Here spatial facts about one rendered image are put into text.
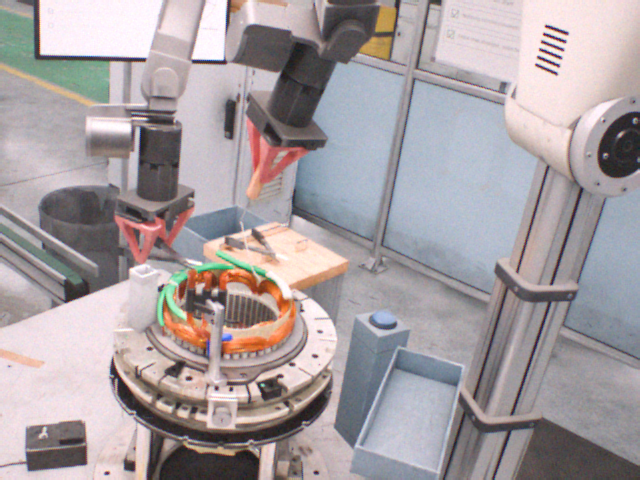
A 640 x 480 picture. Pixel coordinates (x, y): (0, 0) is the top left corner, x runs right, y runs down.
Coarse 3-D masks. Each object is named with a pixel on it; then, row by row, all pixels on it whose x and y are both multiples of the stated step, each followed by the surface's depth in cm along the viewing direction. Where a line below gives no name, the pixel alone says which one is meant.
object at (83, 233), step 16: (64, 192) 263; (80, 192) 268; (112, 192) 271; (48, 208) 257; (64, 208) 265; (80, 208) 270; (96, 208) 273; (112, 208) 272; (48, 224) 241; (64, 224) 237; (80, 224) 237; (96, 224) 275; (112, 224) 242; (64, 240) 240; (80, 240) 240; (96, 240) 241; (112, 240) 245
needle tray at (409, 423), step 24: (408, 360) 105; (432, 360) 104; (384, 384) 96; (408, 384) 103; (432, 384) 104; (456, 384) 104; (384, 408) 97; (408, 408) 98; (432, 408) 98; (384, 432) 92; (408, 432) 93; (432, 432) 94; (360, 456) 84; (384, 456) 82; (408, 456) 89; (432, 456) 89
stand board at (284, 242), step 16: (272, 224) 139; (224, 240) 129; (256, 240) 131; (272, 240) 132; (288, 240) 133; (208, 256) 127; (240, 256) 124; (256, 256) 125; (288, 256) 127; (304, 256) 128; (320, 256) 129; (336, 256) 130; (288, 272) 121; (304, 272) 122; (320, 272) 123; (336, 272) 127; (304, 288) 121
